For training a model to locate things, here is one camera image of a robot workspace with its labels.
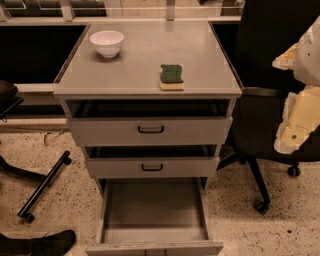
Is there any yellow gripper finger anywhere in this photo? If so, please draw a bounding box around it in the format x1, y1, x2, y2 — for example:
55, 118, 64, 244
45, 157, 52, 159
274, 85, 320, 154
272, 43, 298, 70

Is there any green and yellow sponge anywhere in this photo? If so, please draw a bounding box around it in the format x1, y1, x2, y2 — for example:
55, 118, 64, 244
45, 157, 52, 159
160, 64, 184, 91

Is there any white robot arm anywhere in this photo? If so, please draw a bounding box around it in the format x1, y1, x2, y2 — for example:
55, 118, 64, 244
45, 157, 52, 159
272, 17, 320, 154

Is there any grey drawer cabinet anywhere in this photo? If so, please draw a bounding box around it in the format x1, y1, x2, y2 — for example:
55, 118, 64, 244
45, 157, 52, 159
52, 20, 243, 256

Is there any top grey drawer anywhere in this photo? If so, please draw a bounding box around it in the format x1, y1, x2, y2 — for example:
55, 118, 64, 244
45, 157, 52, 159
67, 99, 232, 146

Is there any grey drawer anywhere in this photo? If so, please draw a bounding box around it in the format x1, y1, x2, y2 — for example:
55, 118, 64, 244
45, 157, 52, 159
85, 145, 219, 178
67, 99, 232, 146
86, 178, 223, 256

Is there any middle grey drawer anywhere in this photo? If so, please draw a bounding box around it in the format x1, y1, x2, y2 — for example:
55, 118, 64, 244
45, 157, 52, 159
85, 145, 219, 178

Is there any bottom grey drawer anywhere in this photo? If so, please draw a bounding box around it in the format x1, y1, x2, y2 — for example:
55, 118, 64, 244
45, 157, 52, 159
86, 178, 223, 256

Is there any black office chair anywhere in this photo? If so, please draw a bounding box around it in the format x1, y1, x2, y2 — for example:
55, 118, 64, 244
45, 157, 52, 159
212, 0, 320, 214

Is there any white ceramic bowl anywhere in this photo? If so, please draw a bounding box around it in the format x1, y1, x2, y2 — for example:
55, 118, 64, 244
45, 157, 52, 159
90, 30, 124, 58

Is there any black shoe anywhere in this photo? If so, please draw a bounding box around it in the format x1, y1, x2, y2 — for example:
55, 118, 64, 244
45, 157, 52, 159
30, 230, 76, 256

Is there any black chair seat left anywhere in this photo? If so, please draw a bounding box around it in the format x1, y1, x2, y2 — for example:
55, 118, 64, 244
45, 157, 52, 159
0, 80, 23, 122

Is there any black chair base leg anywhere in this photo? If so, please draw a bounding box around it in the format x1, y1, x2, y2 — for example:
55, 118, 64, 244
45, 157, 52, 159
17, 151, 72, 223

